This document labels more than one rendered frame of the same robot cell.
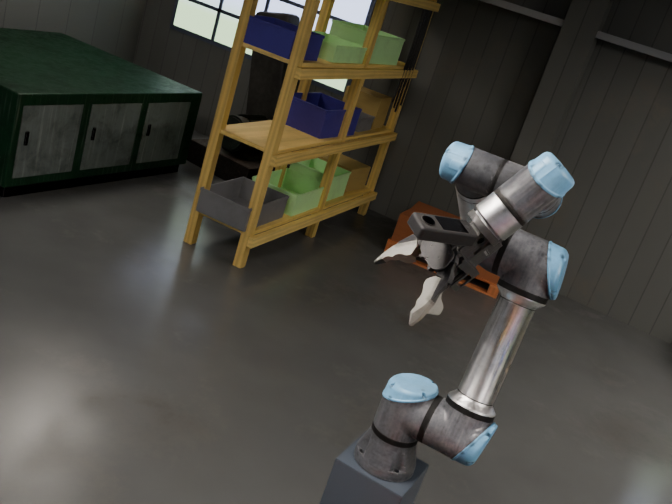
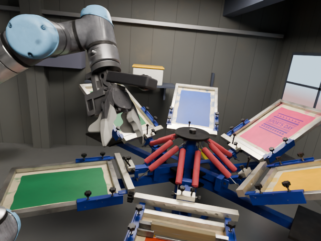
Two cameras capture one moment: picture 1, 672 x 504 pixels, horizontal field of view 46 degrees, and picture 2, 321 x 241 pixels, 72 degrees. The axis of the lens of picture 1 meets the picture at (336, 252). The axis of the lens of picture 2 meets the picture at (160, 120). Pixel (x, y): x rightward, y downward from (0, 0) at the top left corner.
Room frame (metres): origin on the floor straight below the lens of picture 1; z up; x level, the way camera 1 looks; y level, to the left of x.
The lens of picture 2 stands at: (1.41, 0.33, 1.98)
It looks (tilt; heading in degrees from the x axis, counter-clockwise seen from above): 18 degrees down; 241
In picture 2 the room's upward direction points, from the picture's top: 5 degrees clockwise
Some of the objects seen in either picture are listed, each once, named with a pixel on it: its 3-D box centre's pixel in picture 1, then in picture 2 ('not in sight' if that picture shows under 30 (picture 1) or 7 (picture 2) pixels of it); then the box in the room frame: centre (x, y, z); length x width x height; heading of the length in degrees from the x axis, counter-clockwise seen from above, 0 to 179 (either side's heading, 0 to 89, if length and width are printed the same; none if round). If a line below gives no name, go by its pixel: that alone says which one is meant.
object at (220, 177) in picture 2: not in sight; (187, 166); (0.28, -1.12, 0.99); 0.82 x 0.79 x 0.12; 53
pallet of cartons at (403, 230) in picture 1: (454, 246); not in sight; (6.95, -1.02, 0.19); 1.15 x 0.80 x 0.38; 68
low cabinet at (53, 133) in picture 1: (36, 102); not in sight; (6.49, 2.84, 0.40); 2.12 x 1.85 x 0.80; 158
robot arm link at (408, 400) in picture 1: (408, 405); not in sight; (1.63, -0.27, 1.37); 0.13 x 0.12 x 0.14; 70
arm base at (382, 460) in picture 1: (390, 444); not in sight; (1.64, -0.27, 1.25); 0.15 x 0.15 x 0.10
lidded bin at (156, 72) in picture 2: not in sight; (147, 74); (-0.19, -3.17, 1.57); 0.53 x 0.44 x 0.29; 158
